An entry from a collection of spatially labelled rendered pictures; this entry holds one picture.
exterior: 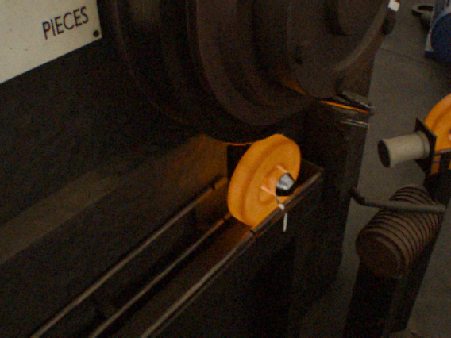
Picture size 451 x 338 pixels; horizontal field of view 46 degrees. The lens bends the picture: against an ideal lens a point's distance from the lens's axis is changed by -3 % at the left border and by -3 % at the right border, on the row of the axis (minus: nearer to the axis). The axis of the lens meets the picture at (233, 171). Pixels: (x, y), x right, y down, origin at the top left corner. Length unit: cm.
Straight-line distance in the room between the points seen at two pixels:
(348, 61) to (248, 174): 24
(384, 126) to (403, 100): 26
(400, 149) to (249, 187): 40
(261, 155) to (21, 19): 42
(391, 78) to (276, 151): 199
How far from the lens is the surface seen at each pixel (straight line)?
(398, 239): 117
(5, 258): 68
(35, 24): 62
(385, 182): 214
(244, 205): 86
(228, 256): 85
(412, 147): 114
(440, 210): 122
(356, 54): 73
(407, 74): 287
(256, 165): 84
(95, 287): 79
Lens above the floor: 134
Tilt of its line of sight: 39 degrees down
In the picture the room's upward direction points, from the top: straight up
